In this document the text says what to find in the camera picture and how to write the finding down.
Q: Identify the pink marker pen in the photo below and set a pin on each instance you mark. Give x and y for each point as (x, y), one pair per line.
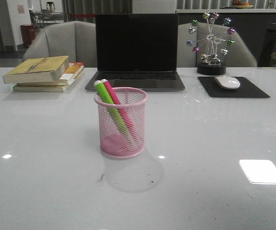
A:
(122, 112)

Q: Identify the pink mesh pen holder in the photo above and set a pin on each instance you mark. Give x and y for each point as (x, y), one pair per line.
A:
(115, 138)

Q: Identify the orange middle book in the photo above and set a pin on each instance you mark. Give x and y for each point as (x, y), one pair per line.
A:
(73, 71)

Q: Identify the white computer mouse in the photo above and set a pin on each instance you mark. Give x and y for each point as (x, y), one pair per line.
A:
(227, 82)

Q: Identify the left grey armchair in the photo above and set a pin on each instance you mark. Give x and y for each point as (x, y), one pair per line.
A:
(74, 39)

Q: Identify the yellow top book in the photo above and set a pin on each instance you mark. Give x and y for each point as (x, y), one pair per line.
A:
(38, 70)

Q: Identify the ferris wheel desk ornament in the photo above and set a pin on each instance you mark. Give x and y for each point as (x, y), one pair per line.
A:
(210, 63)

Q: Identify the black mouse pad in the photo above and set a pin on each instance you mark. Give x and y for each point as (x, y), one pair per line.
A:
(246, 89)

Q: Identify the red barrier belt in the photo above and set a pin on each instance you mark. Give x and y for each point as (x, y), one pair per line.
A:
(89, 15)

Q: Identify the pale bottom book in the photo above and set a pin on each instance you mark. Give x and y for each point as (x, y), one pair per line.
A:
(57, 86)

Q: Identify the red trash bin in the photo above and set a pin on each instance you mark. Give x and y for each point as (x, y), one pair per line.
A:
(28, 34)

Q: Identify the fruit bowl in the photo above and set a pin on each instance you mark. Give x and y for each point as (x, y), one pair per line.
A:
(239, 4)

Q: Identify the dark glass side table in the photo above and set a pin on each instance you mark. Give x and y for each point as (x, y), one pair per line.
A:
(269, 47)

